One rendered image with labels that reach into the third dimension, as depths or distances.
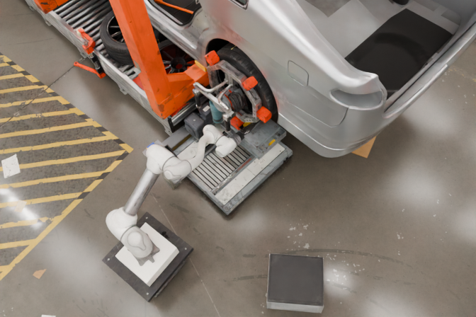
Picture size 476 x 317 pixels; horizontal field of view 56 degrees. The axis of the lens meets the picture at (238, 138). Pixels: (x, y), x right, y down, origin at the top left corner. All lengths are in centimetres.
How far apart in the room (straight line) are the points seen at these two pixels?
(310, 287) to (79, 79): 322
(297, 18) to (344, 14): 121
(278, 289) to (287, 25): 182
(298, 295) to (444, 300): 116
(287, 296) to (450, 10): 265
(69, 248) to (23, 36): 276
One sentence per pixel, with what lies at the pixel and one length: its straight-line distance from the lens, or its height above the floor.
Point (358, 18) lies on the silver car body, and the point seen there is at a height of 95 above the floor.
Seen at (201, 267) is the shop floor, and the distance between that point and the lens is 382.
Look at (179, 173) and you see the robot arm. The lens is 306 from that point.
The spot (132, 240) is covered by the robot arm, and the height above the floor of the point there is 68.
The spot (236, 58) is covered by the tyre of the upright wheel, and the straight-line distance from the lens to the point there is 331.
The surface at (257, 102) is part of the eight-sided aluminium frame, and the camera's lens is 331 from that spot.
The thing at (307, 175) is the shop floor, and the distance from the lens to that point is 410.
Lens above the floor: 363
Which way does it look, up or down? 58 degrees down
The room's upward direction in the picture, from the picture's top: 7 degrees counter-clockwise
